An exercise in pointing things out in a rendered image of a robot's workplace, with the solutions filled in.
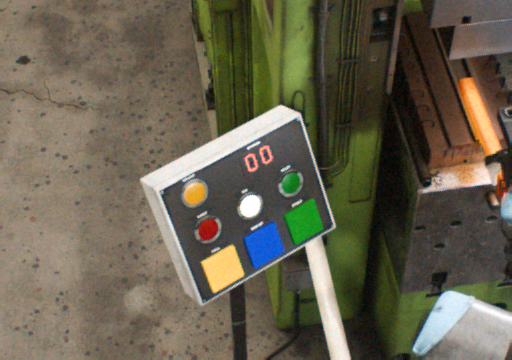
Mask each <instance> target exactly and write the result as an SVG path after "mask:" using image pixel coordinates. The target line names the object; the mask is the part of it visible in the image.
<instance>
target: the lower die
mask: <svg viewBox="0 0 512 360"><path fill-rule="evenodd" d="M399 32H401V33H404V34H405V41H403V36H402V35H399V41H398V47H399V46H408V47H409V48H410V55H407V52H408V50H407V49H401V50H399V52H397V57H396V63H395V67H396V70H397V73H398V66H399V64H400V63H401V62H404V61H406V60H412V61H414V62H415V68H414V69H412V63H410V62H407V63H404V65H403V66H402V67H401V74H400V83H401V85H402V88H403V79H404V78H405V77H407V76H408V75H410V74H417V75H419V77H420V82H419V83H417V78H415V77H412V78H408V79H407V81H406V86H405V91H404V94H405V98H406V100H407V102H408V94H409V93H410V92H411V91H412V90H414V89H416V88H421V89H423V90H424V91H425V97H424V98H421V96H422V93H421V92H419V91H418V92H414V93H412V95H411V99H410V104H409V109H410V110H409V111H410V114H411V116H412V115H413V108H414V107H415V106H416V105H418V104H429V105H430V111H429V112H427V107H425V106H421V107H419V108H418V109H416V113H415V118H414V126H415V129H416V131H417V130H418V125H419V122H420V121H421V120H423V119H434V120H435V127H431V126H432V122H431V121H427V122H424V123H423V124H422V125H421V128H420V133H419V137H418V138H419V141H420V144H421V146H422V149H423V151H424V156H425V159H426V161H427V164H428V167H429V169H431V168H437V167H443V166H456V165H462V164H468V163H474V162H480V161H485V157H486V152H485V150H484V148H483V146H482V144H481V143H480V138H479V135H478V133H477V131H476V129H475V124H474V122H473V119H472V117H471V115H470V113H469V108H468V106H467V103H466V102H465V99H464V95H463V92H462V90H461V88H460V86H459V82H458V79H457V76H456V75H455V72H454V70H453V66H452V63H451V61H450V60H448V56H447V54H446V52H445V50H444V47H443V43H442V40H441V38H440V36H439V34H438V29H437V28H433V29H431V28H429V25H428V23H427V18H426V16H425V13H424V12H423V11H421V12H414V13H405V16H404V17H401V22H400V31H399ZM465 61H466V64H467V65H468V68H469V70H470V75H471V76H472V78H473V81H474V82H475V85H476V89H477V91H478V92H479V95H480V97H481V101H482V103H483V105H484V107H485V109H486V113H487V115H488V118H489V119H490V121H491V123H492V128H493V129H494V132H495V134H496V135H497V139H498V142H499V144H500V145H501V148H502V150H503V149H508V146H507V144H506V142H505V139H504V138H503V133H502V131H501V129H500V126H499V124H498V119H497V114H498V108H499V107H504V106H506V105H508V104H507V102H506V100H505V98H504V94H503V92H502V93H500V94H499V95H498V97H496V96H495V95H496V93H497V92H498V91H500V90H501V87H500V86H499V81H498V79H497V78H495V79H494V80H493V82H490V79H491V78H492V77H493V76H494V75H495V73H494V70H493V67H492V64H488V66H487V68H484V65H485V64H486V63H487V62H488V61H490V60H489V59H488V55H482V56H475V57H468V58H465ZM464 160H467V162H464V163H463V161H464Z"/></svg>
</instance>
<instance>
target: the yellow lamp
mask: <svg viewBox="0 0 512 360"><path fill-rule="evenodd" d="M204 196H205V189H204V186H203V185H202V184H201V183H198V182H194V183H192V184H190V185H189V186H187V188H186V190H185V193H184V197H185V200H186V201H187V202H188V203H189V204H193V205H194V204H197V203H199V202H200V201H202V199H203V197H204Z"/></svg>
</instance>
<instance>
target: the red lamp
mask: <svg viewBox="0 0 512 360"><path fill-rule="evenodd" d="M198 234H199V237H201V238H202V240H205V241H208V240H211V239H212V238H213V237H215V236H216V235H217V234H218V223H217V221H214V220H213V219H207V220H205V221H202V223H201V225H200V226H199V228H198Z"/></svg>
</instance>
